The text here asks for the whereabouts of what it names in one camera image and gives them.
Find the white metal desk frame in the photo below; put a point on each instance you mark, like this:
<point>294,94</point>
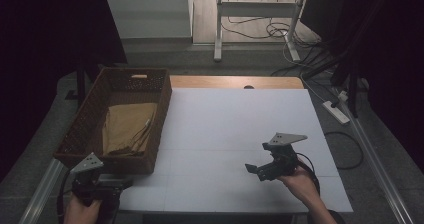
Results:
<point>256,9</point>

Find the white power strip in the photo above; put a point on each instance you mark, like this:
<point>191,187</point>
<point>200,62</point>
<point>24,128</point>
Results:
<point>336,112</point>

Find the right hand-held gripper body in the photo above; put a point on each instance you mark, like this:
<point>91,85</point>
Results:
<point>281,159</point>

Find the person's right hand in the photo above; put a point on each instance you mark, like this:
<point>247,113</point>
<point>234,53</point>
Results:
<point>300,184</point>

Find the brown wicker basket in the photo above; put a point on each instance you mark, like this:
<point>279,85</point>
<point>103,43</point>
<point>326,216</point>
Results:
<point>100,94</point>

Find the wooden table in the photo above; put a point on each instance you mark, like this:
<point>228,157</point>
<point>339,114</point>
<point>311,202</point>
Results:
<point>213,82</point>

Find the aluminium rail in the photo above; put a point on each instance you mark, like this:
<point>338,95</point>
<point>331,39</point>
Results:
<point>41,194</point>
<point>380,170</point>

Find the white table mat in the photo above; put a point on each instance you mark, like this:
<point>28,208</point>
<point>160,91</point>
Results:
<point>226,124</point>

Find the white cabinet panel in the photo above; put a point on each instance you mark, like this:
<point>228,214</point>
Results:
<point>150,14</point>

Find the tan pants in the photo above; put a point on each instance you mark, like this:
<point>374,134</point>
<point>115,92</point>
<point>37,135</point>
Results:
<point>128,129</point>

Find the person's left hand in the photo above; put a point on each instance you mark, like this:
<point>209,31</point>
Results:
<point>81,212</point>

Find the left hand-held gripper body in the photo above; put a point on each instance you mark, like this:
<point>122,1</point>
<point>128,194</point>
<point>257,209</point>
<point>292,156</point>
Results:
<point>87,180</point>

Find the dark curtain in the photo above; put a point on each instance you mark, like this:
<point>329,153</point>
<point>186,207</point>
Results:
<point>50,50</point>
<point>393,67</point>

